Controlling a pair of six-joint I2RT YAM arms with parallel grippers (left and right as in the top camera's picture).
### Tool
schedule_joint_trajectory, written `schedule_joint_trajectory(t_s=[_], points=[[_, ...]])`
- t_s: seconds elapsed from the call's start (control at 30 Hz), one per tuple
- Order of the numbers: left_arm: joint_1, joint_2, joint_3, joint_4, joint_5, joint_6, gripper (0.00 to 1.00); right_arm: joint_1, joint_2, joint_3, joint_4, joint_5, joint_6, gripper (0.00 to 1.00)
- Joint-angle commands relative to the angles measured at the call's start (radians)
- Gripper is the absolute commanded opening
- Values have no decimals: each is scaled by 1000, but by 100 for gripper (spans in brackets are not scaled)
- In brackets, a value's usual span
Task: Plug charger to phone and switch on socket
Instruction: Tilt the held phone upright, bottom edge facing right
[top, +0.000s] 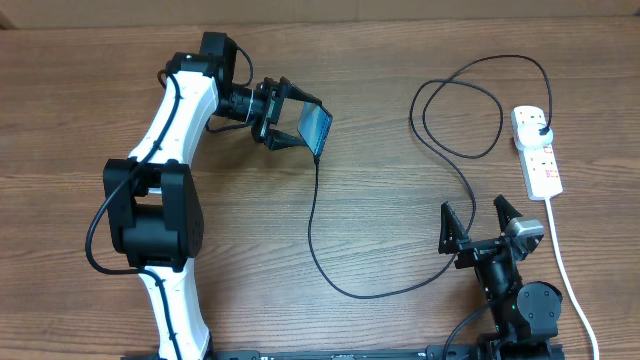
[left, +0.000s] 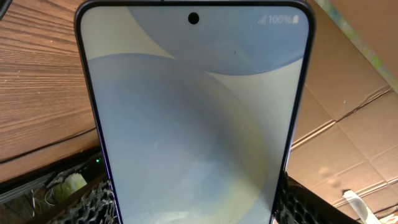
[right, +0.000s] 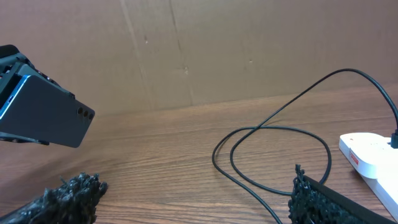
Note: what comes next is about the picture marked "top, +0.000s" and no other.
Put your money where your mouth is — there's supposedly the white power strip cord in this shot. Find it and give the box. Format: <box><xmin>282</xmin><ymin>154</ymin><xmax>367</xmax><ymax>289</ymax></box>
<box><xmin>543</xmin><ymin>197</ymin><xmax>601</xmax><ymax>360</ymax></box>

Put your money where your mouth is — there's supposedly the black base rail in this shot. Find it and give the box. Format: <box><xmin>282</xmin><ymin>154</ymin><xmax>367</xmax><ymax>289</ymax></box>
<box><xmin>120</xmin><ymin>345</ymin><xmax>566</xmax><ymax>360</ymax></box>

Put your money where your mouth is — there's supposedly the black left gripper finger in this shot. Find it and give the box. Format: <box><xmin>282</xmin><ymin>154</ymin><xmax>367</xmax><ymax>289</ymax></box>
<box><xmin>265</xmin><ymin>129</ymin><xmax>306</xmax><ymax>151</ymax></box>
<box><xmin>280</xmin><ymin>77</ymin><xmax>322</xmax><ymax>105</ymax></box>

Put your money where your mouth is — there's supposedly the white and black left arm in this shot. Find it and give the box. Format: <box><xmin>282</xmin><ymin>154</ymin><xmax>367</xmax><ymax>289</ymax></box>
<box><xmin>95</xmin><ymin>32</ymin><xmax>333</xmax><ymax>359</ymax></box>

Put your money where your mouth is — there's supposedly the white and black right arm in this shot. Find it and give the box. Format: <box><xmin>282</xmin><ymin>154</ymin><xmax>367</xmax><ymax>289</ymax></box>
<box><xmin>427</xmin><ymin>196</ymin><xmax>565</xmax><ymax>359</ymax></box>

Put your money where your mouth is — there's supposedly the white charger plug adapter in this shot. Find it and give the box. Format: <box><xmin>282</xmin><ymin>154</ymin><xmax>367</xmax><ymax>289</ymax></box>
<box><xmin>514</xmin><ymin>123</ymin><xmax>554</xmax><ymax>151</ymax></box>

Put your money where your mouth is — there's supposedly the white power strip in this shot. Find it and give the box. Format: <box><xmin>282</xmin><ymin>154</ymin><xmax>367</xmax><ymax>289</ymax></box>
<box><xmin>511</xmin><ymin>105</ymin><xmax>563</xmax><ymax>201</ymax></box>

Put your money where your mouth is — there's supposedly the black charger cable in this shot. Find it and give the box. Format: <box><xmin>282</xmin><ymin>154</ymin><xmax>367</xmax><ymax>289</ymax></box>
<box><xmin>307</xmin><ymin>54</ymin><xmax>554</xmax><ymax>301</ymax></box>

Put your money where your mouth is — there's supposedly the Samsung Galaxy smartphone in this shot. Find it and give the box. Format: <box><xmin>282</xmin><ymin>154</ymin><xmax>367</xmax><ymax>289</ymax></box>
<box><xmin>297</xmin><ymin>102</ymin><xmax>333</xmax><ymax>158</ymax></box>

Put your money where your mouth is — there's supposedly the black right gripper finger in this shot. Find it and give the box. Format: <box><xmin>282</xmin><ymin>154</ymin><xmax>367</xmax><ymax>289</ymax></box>
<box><xmin>493</xmin><ymin>195</ymin><xmax>522</xmax><ymax>233</ymax></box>
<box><xmin>438</xmin><ymin>202</ymin><xmax>471</xmax><ymax>254</ymax></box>

